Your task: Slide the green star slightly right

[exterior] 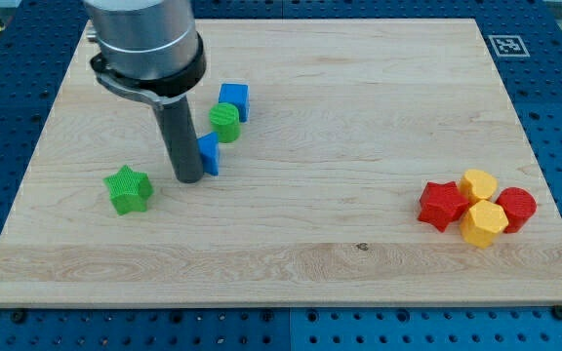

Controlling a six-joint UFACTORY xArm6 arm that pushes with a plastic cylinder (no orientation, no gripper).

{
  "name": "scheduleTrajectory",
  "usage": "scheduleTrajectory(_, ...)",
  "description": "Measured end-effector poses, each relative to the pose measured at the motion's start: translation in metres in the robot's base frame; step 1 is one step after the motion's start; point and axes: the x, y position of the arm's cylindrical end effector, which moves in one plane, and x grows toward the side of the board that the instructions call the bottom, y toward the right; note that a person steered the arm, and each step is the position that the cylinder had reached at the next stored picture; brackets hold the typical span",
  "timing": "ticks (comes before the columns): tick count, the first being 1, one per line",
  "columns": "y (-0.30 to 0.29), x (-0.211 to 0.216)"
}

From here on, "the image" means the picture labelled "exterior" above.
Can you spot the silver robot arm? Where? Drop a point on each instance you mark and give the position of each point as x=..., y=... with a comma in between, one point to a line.
x=150, y=50

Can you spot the green star block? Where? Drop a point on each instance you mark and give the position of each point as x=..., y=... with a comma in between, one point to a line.
x=129, y=191

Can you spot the red star block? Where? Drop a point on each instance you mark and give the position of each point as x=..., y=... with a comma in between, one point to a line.
x=441, y=204

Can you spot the blue triangular block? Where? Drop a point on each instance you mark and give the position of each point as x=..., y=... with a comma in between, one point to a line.
x=210, y=153

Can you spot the green cylinder block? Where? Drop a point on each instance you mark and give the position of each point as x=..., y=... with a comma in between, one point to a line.
x=224, y=119

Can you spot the blue cube block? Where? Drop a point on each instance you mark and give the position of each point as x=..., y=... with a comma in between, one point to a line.
x=238, y=95

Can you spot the wooden board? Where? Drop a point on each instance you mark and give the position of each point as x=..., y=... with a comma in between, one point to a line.
x=317, y=201

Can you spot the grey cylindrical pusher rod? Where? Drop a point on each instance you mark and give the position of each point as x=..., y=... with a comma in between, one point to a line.
x=178, y=132

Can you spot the yellow heart block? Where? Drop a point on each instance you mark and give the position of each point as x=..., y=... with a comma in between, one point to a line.
x=476, y=185

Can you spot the yellow hexagon block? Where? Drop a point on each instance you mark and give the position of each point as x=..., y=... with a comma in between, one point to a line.
x=483, y=223

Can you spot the red cylinder block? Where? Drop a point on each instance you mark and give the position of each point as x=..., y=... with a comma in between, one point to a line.
x=518, y=205

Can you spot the white fiducial marker tag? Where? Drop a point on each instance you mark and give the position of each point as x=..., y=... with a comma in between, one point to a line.
x=508, y=46

